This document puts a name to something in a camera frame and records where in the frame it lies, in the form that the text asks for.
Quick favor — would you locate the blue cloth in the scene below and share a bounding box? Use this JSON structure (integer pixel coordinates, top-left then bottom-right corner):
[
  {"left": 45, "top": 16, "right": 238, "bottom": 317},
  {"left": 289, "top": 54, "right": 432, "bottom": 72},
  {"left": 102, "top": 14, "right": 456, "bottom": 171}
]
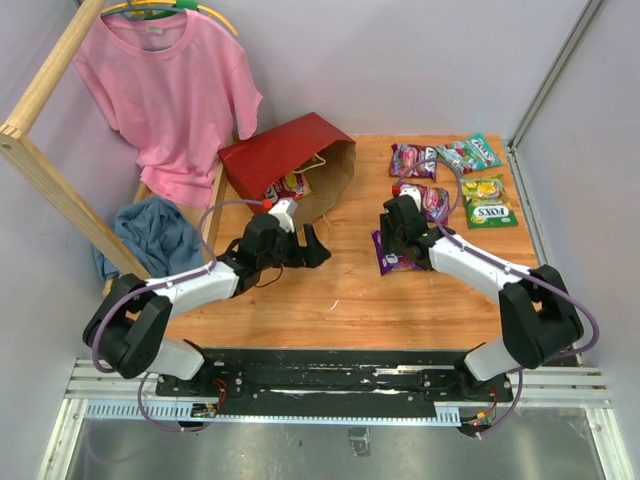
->
[{"left": 113, "top": 196, "right": 204, "bottom": 278}]

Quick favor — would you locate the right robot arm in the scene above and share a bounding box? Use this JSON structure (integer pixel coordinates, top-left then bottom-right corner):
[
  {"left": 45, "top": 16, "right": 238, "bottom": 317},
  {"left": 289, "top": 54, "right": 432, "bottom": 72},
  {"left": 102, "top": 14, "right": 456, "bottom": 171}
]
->
[{"left": 380, "top": 194, "right": 584, "bottom": 400}]

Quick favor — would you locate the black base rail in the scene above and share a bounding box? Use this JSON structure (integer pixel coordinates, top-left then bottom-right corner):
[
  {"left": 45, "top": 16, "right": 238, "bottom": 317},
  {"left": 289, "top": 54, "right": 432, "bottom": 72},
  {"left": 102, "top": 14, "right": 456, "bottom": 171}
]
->
[{"left": 67, "top": 346, "right": 611, "bottom": 427}]

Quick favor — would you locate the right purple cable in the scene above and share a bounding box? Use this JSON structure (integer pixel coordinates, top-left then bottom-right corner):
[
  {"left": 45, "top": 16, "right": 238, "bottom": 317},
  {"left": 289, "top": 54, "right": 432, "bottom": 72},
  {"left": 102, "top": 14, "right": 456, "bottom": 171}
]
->
[{"left": 397, "top": 158, "right": 600, "bottom": 441}]

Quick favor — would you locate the aluminium frame post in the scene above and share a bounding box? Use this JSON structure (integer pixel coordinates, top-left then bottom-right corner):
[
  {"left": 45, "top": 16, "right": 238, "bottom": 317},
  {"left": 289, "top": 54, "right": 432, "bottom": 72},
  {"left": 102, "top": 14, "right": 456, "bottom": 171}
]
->
[{"left": 507, "top": 0, "right": 614, "bottom": 151}]

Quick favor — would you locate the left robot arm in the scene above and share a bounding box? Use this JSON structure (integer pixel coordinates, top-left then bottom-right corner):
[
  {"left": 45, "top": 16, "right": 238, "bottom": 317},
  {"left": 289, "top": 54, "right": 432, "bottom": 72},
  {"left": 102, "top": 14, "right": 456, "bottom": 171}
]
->
[{"left": 83, "top": 213, "right": 331, "bottom": 396}]

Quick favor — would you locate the orange candy packet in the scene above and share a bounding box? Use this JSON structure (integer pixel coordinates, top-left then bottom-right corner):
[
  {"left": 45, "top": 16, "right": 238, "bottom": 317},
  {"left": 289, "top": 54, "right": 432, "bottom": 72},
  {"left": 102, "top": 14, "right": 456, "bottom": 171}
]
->
[{"left": 264, "top": 172, "right": 313, "bottom": 202}]

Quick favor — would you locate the yellow green hanger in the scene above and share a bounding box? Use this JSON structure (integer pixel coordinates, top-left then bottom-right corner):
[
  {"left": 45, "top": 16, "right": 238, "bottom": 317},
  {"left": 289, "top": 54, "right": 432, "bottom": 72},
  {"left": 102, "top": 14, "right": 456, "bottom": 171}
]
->
[{"left": 100, "top": 0, "right": 238, "bottom": 37}]

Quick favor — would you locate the wooden clothes rack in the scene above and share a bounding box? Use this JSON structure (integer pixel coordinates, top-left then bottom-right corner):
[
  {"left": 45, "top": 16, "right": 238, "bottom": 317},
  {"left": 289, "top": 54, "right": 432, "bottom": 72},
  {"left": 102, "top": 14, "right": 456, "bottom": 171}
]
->
[{"left": 0, "top": 0, "right": 232, "bottom": 296}]

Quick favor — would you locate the red paper bag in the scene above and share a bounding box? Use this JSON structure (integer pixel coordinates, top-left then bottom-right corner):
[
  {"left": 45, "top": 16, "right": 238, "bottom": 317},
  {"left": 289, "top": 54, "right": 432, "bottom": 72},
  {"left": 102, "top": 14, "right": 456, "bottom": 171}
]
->
[{"left": 219, "top": 113, "right": 356, "bottom": 226}]

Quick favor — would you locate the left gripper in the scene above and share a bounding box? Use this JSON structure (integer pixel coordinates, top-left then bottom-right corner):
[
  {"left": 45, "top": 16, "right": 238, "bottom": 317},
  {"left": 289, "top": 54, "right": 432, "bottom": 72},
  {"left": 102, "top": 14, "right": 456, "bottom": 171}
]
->
[{"left": 259, "top": 223, "right": 332, "bottom": 270}]

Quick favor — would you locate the teal candy packet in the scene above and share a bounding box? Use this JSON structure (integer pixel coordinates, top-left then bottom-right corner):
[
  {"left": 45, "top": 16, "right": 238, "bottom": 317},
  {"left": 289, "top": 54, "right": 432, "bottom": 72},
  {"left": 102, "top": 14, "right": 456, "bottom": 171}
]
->
[{"left": 436, "top": 133, "right": 503, "bottom": 174}]

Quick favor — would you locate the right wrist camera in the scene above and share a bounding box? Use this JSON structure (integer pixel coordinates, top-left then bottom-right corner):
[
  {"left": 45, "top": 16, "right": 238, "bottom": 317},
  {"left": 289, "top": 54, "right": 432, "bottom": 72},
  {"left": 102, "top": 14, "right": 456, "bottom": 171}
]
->
[{"left": 392, "top": 183, "right": 424, "bottom": 214}]

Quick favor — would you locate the green candy packet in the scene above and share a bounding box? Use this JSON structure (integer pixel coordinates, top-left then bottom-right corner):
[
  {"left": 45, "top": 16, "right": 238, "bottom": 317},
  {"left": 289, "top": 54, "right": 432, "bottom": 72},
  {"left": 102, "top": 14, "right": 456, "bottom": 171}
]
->
[{"left": 461, "top": 174, "right": 518, "bottom": 229}]

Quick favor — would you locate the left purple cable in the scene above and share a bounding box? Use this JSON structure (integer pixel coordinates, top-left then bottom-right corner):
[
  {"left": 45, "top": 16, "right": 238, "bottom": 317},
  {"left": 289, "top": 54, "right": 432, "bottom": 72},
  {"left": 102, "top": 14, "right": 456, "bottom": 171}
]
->
[{"left": 92, "top": 198, "right": 274, "bottom": 432}]

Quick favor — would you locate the purple candy packet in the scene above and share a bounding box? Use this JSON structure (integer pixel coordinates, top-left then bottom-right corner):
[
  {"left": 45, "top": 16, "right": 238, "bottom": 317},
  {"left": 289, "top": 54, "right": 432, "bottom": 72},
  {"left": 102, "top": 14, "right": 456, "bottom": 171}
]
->
[
  {"left": 371, "top": 230, "right": 423, "bottom": 276},
  {"left": 389, "top": 143, "right": 438, "bottom": 180},
  {"left": 401, "top": 181, "right": 451, "bottom": 225}
]

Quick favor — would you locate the pink t-shirt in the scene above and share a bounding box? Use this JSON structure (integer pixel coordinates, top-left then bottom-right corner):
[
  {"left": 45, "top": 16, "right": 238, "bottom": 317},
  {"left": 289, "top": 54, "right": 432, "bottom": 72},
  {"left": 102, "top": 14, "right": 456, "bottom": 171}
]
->
[{"left": 74, "top": 10, "right": 262, "bottom": 209}]

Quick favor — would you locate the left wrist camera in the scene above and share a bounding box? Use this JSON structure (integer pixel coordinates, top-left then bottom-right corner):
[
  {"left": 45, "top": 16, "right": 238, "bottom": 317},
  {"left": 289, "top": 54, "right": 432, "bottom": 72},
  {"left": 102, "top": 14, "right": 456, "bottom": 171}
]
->
[{"left": 268, "top": 198, "right": 298, "bottom": 233}]

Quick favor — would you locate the purple cable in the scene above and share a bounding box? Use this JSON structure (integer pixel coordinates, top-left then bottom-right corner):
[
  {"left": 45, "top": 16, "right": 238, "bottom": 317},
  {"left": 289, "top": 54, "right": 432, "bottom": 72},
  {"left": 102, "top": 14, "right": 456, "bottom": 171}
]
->
[
  {"left": 397, "top": 158, "right": 600, "bottom": 441},
  {"left": 92, "top": 198, "right": 274, "bottom": 432}
]

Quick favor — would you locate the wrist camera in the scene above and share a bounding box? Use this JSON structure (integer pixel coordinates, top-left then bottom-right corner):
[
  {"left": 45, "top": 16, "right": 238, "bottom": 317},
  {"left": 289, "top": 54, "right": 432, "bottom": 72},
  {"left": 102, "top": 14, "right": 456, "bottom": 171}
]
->
[
  {"left": 392, "top": 183, "right": 424, "bottom": 214},
  {"left": 268, "top": 198, "right": 298, "bottom": 233}
]

